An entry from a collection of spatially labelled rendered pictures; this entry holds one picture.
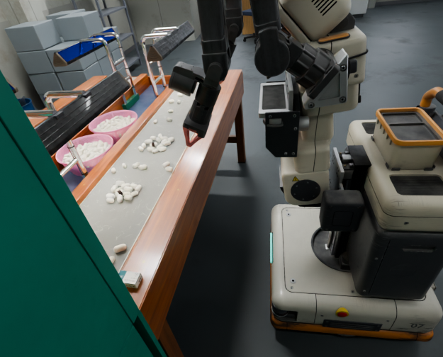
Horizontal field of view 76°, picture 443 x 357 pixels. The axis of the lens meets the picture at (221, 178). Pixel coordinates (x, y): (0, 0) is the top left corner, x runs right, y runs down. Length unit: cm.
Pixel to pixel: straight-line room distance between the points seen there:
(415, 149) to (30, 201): 98
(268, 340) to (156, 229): 84
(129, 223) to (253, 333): 84
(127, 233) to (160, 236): 14
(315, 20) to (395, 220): 61
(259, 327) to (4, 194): 134
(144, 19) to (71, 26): 352
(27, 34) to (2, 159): 348
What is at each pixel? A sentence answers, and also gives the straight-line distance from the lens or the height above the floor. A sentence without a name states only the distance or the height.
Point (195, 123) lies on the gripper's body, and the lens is 77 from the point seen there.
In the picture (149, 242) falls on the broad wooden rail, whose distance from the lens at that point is 91.
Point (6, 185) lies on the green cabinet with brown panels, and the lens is 39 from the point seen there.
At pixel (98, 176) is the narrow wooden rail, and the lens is 128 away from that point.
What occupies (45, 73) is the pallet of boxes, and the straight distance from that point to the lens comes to 393.
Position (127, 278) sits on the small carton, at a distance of 83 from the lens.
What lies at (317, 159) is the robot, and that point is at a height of 86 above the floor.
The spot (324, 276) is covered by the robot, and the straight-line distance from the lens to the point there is 138.
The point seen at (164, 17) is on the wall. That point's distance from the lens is 714.
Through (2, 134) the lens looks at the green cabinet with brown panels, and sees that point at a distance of 39.
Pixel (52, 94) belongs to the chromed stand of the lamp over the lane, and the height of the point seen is 111.
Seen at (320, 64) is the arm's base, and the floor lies 121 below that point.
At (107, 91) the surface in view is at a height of 108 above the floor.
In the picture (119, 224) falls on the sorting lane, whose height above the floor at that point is 74.
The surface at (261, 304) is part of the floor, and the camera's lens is 160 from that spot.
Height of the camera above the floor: 142
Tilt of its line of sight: 38 degrees down
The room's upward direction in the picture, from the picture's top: 8 degrees counter-clockwise
